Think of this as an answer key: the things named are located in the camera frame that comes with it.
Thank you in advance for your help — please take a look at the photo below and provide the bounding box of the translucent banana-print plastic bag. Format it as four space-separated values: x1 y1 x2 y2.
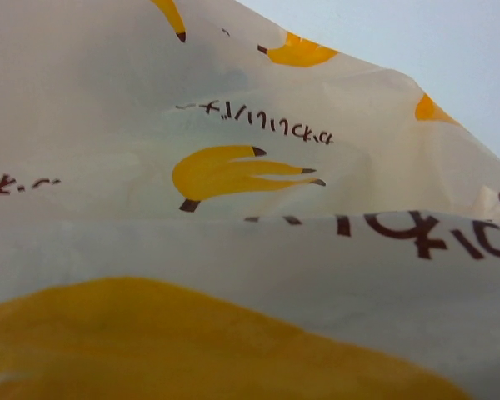
0 1 500 399

